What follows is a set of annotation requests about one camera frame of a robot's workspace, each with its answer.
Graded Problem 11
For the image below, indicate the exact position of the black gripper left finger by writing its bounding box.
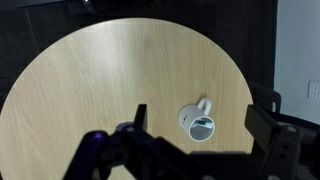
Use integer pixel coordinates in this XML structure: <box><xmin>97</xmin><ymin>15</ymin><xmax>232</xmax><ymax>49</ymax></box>
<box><xmin>63</xmin><ymin>103</ymin><xmax>201</xmax><ymax>180</ymax></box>

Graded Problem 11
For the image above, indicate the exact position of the black mesh office chair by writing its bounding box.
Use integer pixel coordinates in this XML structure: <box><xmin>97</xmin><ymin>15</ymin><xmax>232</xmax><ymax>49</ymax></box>
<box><xmin>248</xmin><ymin>81</ymin><xmax>320</xmax><ymax>180</ymax></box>

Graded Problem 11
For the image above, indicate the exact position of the white ceramic mug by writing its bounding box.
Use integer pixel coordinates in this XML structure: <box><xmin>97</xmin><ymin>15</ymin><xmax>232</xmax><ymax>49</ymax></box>
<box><xmin>177</xmin><ymin>97</ymin><xmax>217</xmax><ymax>143</ymax></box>

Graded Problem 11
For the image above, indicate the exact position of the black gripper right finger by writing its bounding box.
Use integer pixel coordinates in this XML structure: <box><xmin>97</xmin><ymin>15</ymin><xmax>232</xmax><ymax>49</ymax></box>
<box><xmin>244</xmin><ymin>104</ymin><xmax>305</xmax><ymax>180</ymax></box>

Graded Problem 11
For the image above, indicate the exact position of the white wall outlet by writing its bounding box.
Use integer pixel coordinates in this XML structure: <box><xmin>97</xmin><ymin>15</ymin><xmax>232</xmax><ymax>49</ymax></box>
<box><xmin>307</xmin><ymin>80</ymin><xmax>320</xmax><ymax>100</ymax></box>

